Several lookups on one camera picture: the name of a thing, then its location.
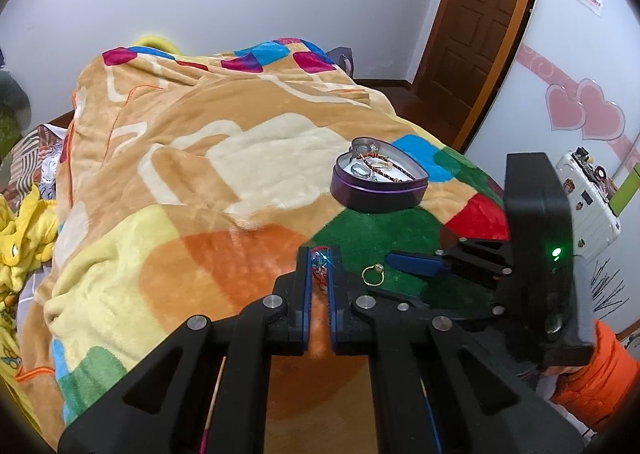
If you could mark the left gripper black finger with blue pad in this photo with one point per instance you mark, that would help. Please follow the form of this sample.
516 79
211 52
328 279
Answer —
205 387
435 388

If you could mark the purple heart-shaped tin box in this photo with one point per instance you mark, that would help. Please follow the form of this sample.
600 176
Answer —
375 177

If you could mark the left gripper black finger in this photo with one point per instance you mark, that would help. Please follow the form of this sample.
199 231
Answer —
466 304

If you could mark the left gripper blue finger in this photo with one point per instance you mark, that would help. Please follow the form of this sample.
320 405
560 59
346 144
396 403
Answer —
415 263

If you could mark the green thermos bottle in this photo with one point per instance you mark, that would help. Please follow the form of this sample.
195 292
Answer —
626 192

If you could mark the colourful beaded charm jewelry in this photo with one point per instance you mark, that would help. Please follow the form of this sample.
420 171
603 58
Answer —
320 267

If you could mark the pile of clothes and boxes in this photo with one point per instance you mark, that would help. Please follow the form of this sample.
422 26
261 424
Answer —
15 110

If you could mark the orange jacket sleeve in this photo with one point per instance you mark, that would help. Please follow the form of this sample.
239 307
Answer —
594 393

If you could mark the brown wooden door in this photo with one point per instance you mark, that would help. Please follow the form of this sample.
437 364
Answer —
469 47

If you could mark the white wardrobe door pink hearts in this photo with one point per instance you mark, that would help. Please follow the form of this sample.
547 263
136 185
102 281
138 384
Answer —
574 83

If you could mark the grey purple bag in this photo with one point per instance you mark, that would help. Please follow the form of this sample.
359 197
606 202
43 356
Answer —
342 56

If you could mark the striped brown cloth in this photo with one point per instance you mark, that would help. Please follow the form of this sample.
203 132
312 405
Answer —
32 161

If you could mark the colourful plush patchwork blanket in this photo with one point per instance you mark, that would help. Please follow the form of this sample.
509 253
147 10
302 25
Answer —
187 185

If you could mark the yellow cartoon bedsheet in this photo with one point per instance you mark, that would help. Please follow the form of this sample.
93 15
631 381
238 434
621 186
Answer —
27 241

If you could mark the yellow pillow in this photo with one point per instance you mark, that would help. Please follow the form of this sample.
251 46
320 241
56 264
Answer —
158 43

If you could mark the white suitcase with stickers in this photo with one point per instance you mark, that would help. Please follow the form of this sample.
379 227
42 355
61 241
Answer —
595 225

